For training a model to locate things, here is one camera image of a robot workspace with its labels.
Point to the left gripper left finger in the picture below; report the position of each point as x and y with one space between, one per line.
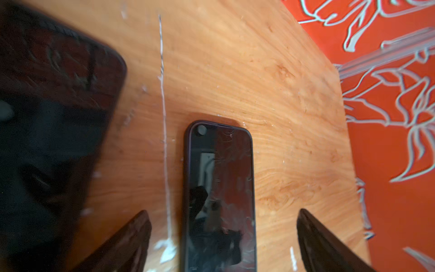
125 251

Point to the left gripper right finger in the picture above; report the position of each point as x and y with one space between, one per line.
322 251

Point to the black smartphone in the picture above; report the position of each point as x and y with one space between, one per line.
219 218
59 89

